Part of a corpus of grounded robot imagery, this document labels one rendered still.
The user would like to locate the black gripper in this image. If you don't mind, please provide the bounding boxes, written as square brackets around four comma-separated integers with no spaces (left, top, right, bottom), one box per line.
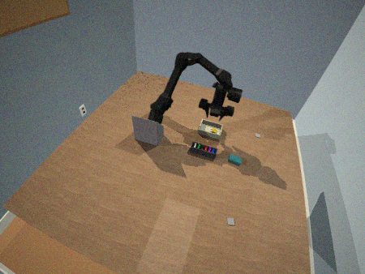
[199,96,234,121]

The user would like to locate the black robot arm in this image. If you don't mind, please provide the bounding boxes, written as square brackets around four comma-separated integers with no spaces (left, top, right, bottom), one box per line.
[148,53,243,124]

